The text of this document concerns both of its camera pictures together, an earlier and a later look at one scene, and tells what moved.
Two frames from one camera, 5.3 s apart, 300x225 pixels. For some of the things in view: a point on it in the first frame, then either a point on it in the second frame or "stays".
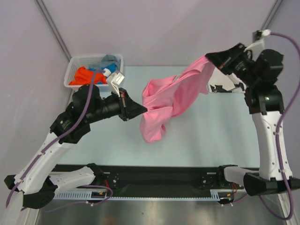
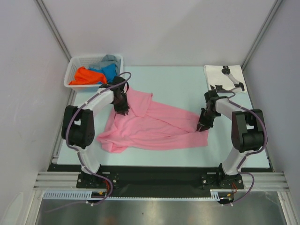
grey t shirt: x=107 y=60 stays
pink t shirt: x=165 y=98 → x=149 y=123
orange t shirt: x=84 y=77 stays
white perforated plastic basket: x=77 y=62 stays
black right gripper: x=224 y=60 → x=203 y=122
